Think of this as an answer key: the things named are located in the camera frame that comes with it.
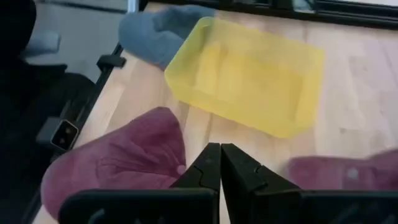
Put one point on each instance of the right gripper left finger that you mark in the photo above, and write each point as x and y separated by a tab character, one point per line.
199	186

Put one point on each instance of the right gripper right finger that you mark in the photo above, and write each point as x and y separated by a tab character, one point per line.
248	186

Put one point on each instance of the maroon baseball hat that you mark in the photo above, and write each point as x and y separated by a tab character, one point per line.
124	155
326	174

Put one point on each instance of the blue-grey baseball hat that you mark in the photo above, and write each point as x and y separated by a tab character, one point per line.
155	37

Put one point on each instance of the translucent yellow plastic bin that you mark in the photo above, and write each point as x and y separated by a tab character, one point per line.
248	74

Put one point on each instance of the black chair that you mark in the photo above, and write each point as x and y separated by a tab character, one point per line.
18	109

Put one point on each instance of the small silver black camera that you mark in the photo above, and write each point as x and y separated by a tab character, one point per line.
63	134

